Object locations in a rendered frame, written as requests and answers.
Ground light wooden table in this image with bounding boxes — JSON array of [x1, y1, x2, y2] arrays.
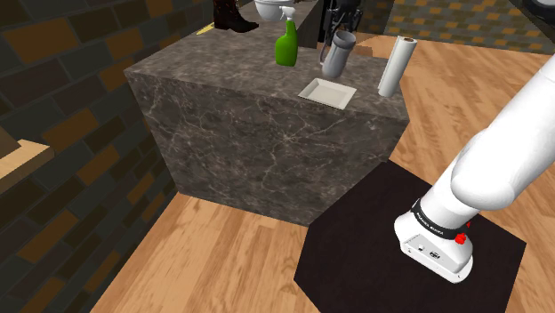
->
[[0, 138, 56, 195]]

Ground white paper towel roll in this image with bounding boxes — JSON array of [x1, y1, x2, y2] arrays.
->
[[376, 36, 419, 99]]

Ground grey pitcher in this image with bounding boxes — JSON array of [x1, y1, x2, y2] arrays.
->
[[320, 28, 358, 80]]

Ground dark robot stand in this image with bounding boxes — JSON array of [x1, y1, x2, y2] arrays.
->
[[293, 160, 528, 313]]

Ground white bowl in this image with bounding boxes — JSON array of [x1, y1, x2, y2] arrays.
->
[[253, 0, 296, 23]]

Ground white square plate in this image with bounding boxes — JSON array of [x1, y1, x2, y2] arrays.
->
[[297, 77, 358, 111]]

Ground dark brown boot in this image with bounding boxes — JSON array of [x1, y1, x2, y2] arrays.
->
[[212, 0, 261, 35]]

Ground green spray bottle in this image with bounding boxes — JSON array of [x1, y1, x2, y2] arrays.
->
[[275, 5, 300, 68]]

